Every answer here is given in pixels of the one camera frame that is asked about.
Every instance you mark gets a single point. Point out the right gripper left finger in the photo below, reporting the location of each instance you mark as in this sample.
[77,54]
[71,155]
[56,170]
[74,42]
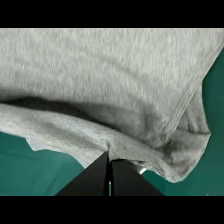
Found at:
[91,183]

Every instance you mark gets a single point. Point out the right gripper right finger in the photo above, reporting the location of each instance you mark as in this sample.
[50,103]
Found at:
[128,183]

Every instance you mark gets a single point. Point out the grey T-shirt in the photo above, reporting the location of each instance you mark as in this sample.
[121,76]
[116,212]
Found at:
[100,83]

